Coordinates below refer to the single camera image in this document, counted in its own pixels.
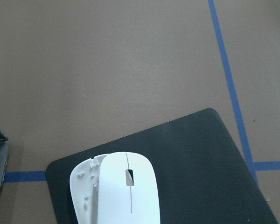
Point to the white computer mouse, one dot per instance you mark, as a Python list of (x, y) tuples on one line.
[(115, 188)]

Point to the brown paper table cover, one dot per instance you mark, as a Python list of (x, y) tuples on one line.
[(75, 74)]

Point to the black mouse pad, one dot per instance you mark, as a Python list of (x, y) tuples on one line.
[(201, 175)]

